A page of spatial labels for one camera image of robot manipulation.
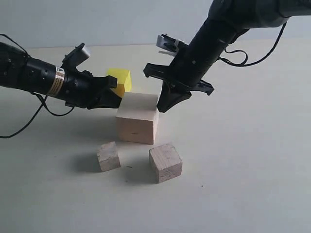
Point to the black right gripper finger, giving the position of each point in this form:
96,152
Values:
203,86
172,92

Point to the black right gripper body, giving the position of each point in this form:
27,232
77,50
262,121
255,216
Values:
190,65

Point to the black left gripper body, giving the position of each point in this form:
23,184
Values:
82,89

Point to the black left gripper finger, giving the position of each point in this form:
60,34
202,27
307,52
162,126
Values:
106,99
106,82

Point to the yellow cube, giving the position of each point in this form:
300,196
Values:
124,80

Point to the large light wooden cube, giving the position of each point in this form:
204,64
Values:
137,118

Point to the medium wooden cube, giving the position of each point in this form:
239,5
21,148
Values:
165,162

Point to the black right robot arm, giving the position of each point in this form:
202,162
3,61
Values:
226,21

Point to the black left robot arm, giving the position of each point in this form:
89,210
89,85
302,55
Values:
18,70

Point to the small wooden cube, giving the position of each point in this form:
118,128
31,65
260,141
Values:
108,157

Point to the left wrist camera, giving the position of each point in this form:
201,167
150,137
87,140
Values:
76,57

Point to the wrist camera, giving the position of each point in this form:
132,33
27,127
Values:
76,57
169,45

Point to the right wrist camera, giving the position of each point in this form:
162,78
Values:
169,45

